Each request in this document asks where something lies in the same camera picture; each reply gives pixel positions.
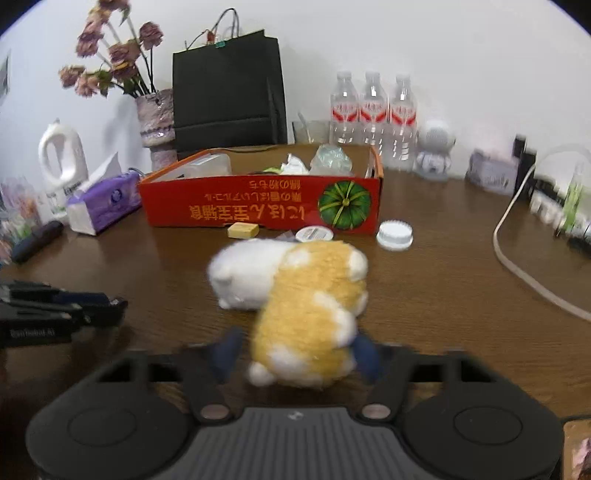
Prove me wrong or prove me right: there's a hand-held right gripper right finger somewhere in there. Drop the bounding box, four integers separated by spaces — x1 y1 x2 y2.
353 335 498 421

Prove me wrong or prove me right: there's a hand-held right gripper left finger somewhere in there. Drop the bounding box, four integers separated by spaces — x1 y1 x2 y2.
95 328 245 424

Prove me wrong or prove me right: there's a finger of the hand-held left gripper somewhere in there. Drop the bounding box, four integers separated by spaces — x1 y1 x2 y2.
0 281 129 311
0 304 123 330

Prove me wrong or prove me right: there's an orange and white plush toy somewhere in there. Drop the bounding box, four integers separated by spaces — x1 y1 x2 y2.
207 239 370 387

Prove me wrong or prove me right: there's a red cardboard box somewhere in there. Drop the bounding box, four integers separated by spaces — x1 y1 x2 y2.
137 144 385 236

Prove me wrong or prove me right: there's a clear plastic bag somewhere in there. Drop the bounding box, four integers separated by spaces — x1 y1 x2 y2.
309 144 355 177

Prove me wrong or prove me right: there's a dark blue case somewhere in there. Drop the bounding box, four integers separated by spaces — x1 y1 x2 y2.
10 220 64 264

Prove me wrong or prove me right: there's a colourful printed object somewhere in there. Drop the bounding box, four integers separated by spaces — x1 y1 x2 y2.
0 178 42 267

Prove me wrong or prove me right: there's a purple tissue box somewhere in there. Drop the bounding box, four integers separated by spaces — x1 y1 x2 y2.
66 152 143 236

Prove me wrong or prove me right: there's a white plastic jug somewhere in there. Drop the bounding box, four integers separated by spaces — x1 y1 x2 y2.
38 119 89 219

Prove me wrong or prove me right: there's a white ribbed lid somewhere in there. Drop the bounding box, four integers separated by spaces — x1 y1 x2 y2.
376 220 414 252

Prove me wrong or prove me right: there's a white flat round lid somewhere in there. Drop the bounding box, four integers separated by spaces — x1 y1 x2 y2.
295 226 334 243

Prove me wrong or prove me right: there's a crumpled white tissue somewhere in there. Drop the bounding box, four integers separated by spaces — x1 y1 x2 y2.
277 154 311 176

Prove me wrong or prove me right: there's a mottled purple vase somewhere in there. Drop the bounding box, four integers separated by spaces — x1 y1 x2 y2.
135 89 178 172

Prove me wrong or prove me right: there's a small tin box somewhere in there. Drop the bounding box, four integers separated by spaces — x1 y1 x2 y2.
465 148 518 193

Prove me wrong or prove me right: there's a white robot figure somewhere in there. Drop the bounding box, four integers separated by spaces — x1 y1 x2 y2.
414 120 457 181

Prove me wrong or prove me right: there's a glass cup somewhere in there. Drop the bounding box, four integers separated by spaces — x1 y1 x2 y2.
292 113 331 145

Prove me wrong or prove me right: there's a clear water bottle red label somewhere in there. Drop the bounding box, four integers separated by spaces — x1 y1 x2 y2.
389 75 419 173
329 71 361 147
360 71 391 160

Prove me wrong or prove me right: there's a dried rose bouquet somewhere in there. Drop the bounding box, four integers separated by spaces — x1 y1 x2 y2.
59 0 165 99

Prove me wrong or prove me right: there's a black device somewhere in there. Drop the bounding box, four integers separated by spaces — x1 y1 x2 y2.
513 134 539 195

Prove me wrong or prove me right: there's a black paper bag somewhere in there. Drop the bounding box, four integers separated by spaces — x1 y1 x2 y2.
172 8 288 160

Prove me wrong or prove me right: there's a white cable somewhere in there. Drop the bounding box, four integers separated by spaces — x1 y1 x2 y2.
493 144 591 323

